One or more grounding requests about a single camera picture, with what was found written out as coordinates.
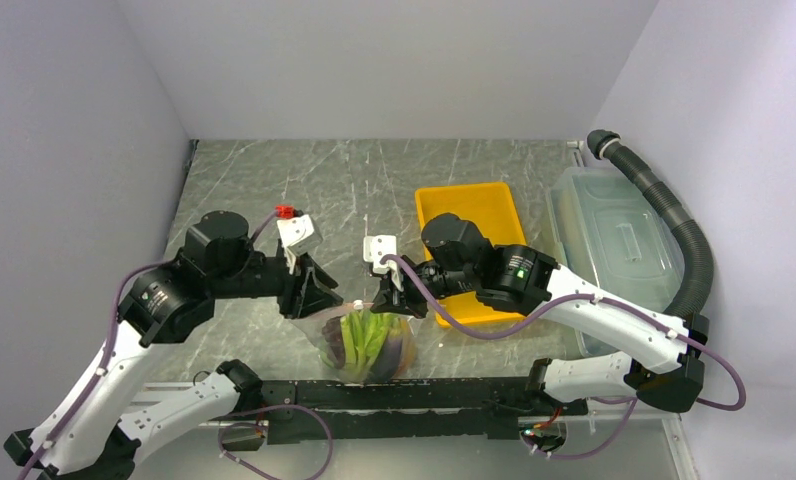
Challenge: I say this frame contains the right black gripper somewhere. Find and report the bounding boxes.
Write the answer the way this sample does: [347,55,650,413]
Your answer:
[370,256,478,320]

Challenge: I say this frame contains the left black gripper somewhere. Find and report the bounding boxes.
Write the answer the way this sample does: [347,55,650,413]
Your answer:
[211,243,344,318]

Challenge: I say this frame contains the celery stalk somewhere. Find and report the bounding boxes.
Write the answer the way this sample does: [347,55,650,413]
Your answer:
[339,310,402,384]

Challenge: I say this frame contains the orange red fruit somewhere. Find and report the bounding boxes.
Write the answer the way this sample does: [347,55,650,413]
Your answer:
[398,331,417,374]

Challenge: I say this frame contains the clear zip top bag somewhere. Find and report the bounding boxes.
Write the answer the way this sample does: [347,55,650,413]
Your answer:
[292,300,420,385]

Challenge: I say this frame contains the purple eggplant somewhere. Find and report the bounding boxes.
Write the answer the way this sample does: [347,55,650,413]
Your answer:
[368,327,411,382]

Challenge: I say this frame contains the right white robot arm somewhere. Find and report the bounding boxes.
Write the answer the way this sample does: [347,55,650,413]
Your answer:
[363,213,704,415]

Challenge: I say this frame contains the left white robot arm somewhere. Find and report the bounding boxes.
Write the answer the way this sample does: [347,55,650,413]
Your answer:
[4,206,342,479]

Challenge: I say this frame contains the clear plastic storage box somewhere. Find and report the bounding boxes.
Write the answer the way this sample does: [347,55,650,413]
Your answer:
[546,165,708,362]

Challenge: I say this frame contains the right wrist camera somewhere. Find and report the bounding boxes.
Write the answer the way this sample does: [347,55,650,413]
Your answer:
[363,235,399,279]

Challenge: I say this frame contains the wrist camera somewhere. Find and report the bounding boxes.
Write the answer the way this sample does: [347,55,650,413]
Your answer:
[363,235,399,279]
[275,205,323,274]

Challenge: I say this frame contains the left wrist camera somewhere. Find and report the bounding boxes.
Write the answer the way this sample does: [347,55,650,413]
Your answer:
[275,205,323,274]

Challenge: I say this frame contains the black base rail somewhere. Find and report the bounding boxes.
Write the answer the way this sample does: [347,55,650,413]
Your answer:
[222,377,588,445]

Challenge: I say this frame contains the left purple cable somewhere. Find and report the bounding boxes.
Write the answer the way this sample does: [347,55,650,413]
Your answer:
[16,208,334,480]

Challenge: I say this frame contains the purple cable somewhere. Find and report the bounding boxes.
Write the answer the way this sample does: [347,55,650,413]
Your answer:
[381,253,748,462]
[16,208,334,480]

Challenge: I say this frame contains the black corrugated hose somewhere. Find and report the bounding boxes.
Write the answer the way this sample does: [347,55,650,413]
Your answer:
[586,129,715,319]

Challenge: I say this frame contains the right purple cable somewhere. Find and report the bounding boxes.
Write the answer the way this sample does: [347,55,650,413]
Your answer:
[381,253,748,462]

